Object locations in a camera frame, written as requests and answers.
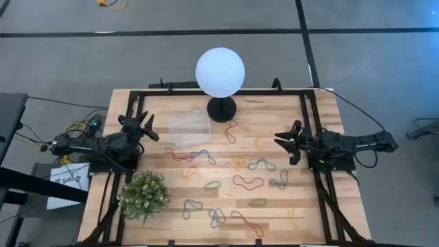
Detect long black right arm cable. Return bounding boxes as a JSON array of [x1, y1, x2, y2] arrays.
[[322, 87, 388, 133]]

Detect thin black floor cable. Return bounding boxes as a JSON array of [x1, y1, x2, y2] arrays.
[[27, 97, 109, 110]]

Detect red rubber band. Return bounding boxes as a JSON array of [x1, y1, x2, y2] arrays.
[[233, 174, 265, 191], [224, 119, 239, 145], [165, 147, 196, 163], [230, 211, 265, 239]]

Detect black metal beam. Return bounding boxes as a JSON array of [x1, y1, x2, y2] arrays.
[[0, 167, 89, 204]]

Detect small artificial green plant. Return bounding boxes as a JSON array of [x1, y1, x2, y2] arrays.
[[117, 170, 173, 224]]

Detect black desk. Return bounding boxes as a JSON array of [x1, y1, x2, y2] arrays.
[[0, 92, 29, 165]]

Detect yellow rubber band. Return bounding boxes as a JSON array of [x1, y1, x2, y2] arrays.
[[180, 166, 200, 179], [286, 205, 299, 229], [231, 154, 250, 171]]

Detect white globe lamp black base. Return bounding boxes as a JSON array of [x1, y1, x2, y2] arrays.
[[194, 47, 246, 124]]

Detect clear plastic bin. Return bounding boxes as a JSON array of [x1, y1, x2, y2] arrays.
[[167, 109, 213, 148]]

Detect tangled black yellow cables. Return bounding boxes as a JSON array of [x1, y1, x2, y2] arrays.
[[13, 109, 106, 165]]

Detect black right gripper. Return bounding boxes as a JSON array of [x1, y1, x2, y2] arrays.
[[274, 119, 322, 166]]

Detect black floor stand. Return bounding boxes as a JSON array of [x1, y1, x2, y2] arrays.
[[406, 118, 439, 141]]

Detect yellow cable with plug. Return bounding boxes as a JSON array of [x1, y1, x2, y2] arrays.
[[96, 0, 128, 11]]

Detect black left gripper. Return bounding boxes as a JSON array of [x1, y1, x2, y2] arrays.
[[117, 110, 161, 147]]

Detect black flat bar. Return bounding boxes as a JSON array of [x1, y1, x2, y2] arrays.
[[147, 81, 200, 89]]

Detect white printed paper sheet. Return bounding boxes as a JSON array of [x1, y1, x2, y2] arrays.
[[46, 163, 91, 210]]

